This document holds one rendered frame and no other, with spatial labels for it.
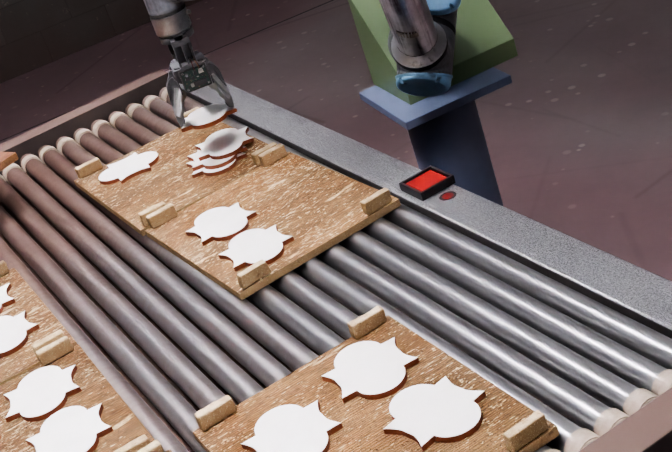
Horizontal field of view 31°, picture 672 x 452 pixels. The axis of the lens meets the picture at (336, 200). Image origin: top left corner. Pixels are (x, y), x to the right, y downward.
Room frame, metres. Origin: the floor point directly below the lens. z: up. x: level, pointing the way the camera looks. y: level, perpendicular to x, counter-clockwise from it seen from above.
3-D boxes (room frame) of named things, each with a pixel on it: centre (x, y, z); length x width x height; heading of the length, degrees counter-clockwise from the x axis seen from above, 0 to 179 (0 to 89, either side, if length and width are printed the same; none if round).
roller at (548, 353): (2.10, 0.06, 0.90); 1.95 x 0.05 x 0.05; 22
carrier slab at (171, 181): (2.45, 0.31, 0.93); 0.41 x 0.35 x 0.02; 23
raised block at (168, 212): (2.19, 0.34, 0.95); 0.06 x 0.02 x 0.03; 115
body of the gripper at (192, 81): (2.37, 0.20, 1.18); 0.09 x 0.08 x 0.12; 7
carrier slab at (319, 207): (2.07, 0.13, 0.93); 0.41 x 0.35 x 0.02; 25
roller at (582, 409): (2.08, 0.11, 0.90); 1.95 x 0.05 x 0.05; 22
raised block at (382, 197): (1.95, -0.07, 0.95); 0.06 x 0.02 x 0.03; 115
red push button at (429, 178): (2.00, -0.17, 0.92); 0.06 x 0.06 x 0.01; 22
